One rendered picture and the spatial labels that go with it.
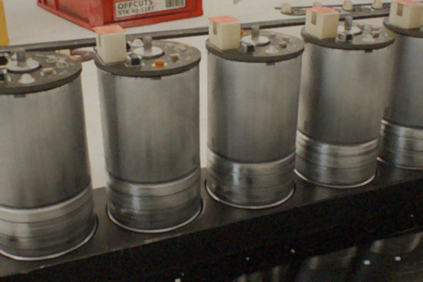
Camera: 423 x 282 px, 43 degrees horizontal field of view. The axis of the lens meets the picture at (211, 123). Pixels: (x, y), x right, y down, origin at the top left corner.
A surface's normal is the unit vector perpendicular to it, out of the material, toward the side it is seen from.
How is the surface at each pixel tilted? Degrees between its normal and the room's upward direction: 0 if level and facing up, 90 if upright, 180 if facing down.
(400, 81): 90
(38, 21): 0
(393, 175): 0
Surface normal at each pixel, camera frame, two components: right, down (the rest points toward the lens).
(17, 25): 0.00, -0.91
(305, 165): -0.82, 0.23
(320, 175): -0.50, 0.35
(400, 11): -0.92, 0.15
